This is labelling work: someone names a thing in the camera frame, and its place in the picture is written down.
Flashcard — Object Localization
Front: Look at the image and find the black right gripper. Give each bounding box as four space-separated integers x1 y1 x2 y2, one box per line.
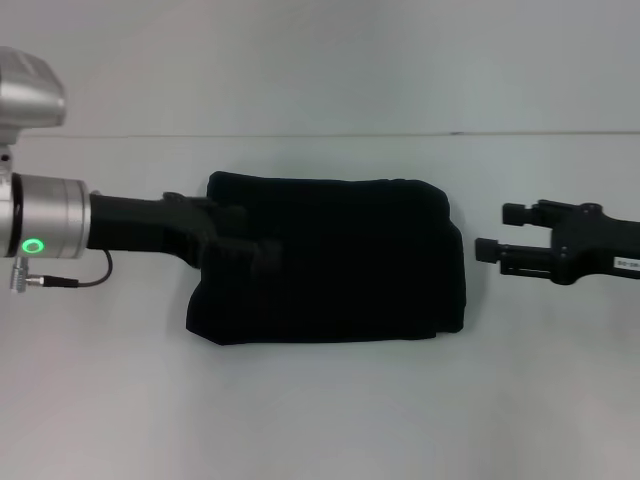
474 199 640 287

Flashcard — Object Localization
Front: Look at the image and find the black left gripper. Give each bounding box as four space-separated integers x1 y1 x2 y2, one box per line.
87 190 287 277

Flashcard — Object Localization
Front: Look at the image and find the black t-shirt with white print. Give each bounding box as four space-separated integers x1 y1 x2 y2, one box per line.
184 170 469 347

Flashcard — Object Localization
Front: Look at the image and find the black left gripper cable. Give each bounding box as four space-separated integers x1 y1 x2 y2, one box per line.
8 248 114 293

